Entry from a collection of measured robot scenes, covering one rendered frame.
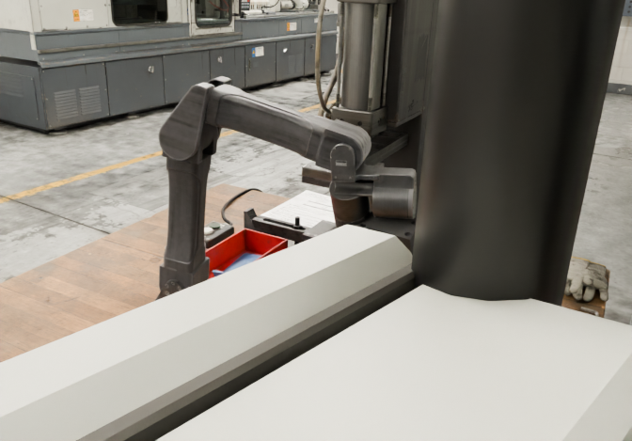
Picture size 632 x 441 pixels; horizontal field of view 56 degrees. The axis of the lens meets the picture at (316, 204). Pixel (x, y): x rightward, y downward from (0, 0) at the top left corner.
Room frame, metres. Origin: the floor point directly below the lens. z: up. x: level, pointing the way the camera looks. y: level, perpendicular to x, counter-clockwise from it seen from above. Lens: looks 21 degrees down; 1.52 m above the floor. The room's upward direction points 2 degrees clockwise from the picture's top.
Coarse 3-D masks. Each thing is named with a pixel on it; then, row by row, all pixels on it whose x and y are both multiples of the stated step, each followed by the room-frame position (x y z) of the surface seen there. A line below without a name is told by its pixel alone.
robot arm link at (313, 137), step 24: (192, 96) 0.85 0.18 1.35; (216, 96) 0.86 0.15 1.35; (240, 96) 0.87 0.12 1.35; (168, 120) 0.86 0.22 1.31; (192, 120) 0.85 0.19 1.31; (216, 120) 0.86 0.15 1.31; (240, 120) 0.85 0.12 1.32; (264, 120) 0.85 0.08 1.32; (288, 120) 0.84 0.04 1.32; (312, 120) 0.84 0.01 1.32; (336, 120) 0.87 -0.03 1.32; (168, 144) 0.86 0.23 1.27; (192, 144) 0.85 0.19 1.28; (288, 144) 0.84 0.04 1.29; (312, 144) 0.82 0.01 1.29; (336, 144) 0.81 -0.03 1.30; (360, 144) 0.81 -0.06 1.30
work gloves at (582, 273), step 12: (576, 264) 1.22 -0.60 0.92; (588, 264) 1.23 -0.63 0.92; (600, 264) 1.25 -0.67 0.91; (576, 276) 1.16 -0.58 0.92; (588, 276) 1.16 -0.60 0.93; (600, 276) 1.18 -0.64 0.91; (576, 288) 1.11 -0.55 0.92; (588, 288) 1.14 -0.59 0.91; (600, 288) 1.14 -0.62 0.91; (588, 300) 1.09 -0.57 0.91
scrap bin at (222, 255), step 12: (228, 240) 1.21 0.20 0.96; (240, 240) 1.26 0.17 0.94; (252, 240) 1.26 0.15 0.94; (264, 240) 1.25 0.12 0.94; (276, 240) 1.23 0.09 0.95; (216, 252) 1.18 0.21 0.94; (228, 252) 1.21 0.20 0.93; (240, 252) 1.26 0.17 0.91; (252, 252) 1.26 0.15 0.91; (264, 252) 1.25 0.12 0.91; (216, 264) 1.18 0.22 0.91; (228, 264) 1.19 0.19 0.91
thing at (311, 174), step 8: (376, 136) 1.36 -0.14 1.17; (384, 136) 1.37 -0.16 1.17; (392, 136) 1.36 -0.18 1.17; (400, 136) 1.32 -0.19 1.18; (376, 144) 1.26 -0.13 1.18; (384, 144) 1.25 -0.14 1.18; (392, 144) 1.27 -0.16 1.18; (400, 144) 1.31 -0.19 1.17; (376, 152) 1.18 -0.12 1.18; (384, 152) 1.22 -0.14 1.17; (392, 152) 1.27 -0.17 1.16; (368, 160) 1.15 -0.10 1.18; (376, 160) 1.19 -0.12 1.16; (304, 168) 1.20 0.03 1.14; (312, 168) 1.19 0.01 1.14; (320, 168) 1.19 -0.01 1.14; (304, 176) 1.20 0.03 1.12; (312, 176) 1.19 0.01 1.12; (320, 176) 1.18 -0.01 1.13; (328, 176) 1.17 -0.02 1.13; (312, 184) 1.19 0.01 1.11; (320, 184) 1.18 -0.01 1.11; (328, 184) 1.17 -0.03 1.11
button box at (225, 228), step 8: (232, 200) 1.60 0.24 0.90; (224, 208) 1.53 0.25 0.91; (224, 216) 1.47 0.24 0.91; (208, 224) 1.36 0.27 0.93; (224, 224) 1.37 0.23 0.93; (232, 224) 1.41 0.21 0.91; (216, 232) 1.31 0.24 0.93; (224, 232) 1.32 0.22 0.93; (232, 232) 1.35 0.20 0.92; (208, 240) 1.27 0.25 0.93; (216, 240) 1.29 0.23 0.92; (208, 248) 1.27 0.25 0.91
